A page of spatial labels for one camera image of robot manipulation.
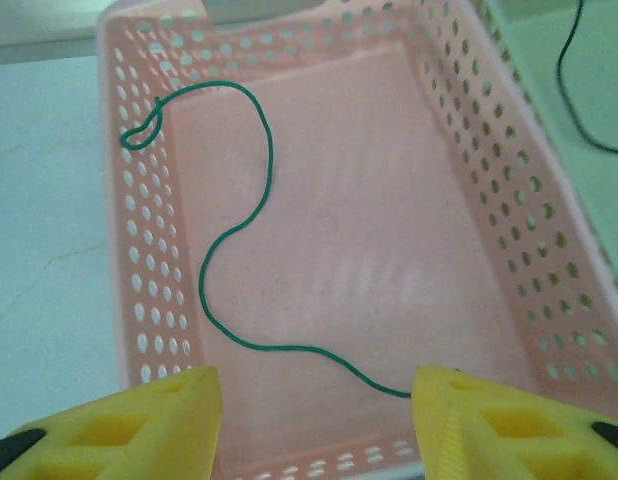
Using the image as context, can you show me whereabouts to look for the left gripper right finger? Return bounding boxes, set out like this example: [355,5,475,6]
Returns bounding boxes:
[411,364,618,480]

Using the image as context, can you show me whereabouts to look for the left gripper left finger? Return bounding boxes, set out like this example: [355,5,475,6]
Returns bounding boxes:
[0,365,224,480]

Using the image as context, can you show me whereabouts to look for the thin green cable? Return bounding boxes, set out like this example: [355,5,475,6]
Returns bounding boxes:
[120,79,413,400]

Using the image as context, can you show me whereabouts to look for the thin black cable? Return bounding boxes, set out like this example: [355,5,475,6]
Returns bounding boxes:
[555,0,618,154]

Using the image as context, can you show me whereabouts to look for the pink perforated plastic basket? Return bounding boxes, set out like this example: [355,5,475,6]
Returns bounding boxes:
[96,0,618,480]

